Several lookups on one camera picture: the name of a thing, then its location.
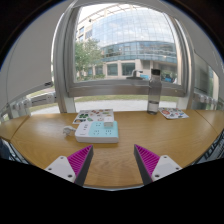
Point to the green tree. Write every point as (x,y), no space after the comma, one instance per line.
(86,56)

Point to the white power strip plug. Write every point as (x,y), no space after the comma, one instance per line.
(68,130)

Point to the sticker sheet with red circle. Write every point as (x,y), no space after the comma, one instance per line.
(173,113)

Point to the sticker sheet with food pictures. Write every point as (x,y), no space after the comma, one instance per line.
(91,115)

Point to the clear bottle with black cap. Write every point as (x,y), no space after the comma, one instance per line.
(154,93)

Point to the glass-fronted building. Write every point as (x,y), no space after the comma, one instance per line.
(133,33)

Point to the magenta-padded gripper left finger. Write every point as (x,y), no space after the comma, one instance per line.
(63,166)

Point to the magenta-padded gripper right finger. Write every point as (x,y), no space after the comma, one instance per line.
(163,166)

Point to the grey window frame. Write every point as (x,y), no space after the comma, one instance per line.
(116,89)

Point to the dark chairs group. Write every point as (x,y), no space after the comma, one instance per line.
(215,146)

